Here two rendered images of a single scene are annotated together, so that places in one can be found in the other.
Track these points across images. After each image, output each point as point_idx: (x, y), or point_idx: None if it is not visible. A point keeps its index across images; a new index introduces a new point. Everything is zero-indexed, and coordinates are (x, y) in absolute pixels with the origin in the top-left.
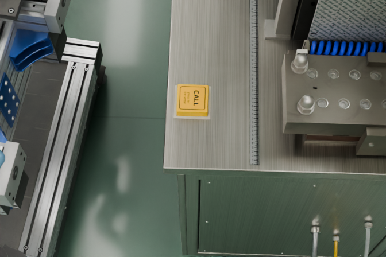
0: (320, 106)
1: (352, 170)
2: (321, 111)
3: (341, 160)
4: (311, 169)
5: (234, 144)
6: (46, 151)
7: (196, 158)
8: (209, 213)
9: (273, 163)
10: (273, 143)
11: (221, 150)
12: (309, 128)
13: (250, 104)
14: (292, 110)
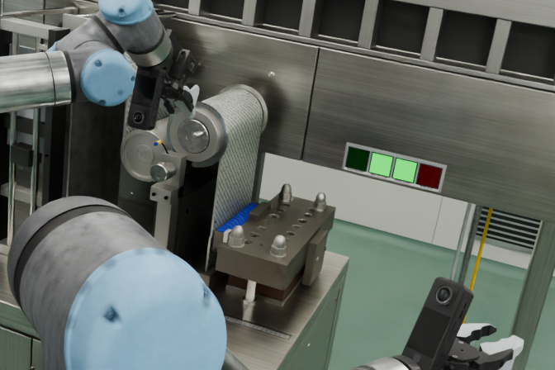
0: None
1: (320, 295)
2: (286, 249)
3: (309, 296)
4: (310, 312)
5: (261, 340)
6: None
7: (263, 367)
8: None
9: (293, 327)
10: (273, 321)
11: (263, 350)
12: (292, 267)
13: (225, 319)
14: (277, 259)
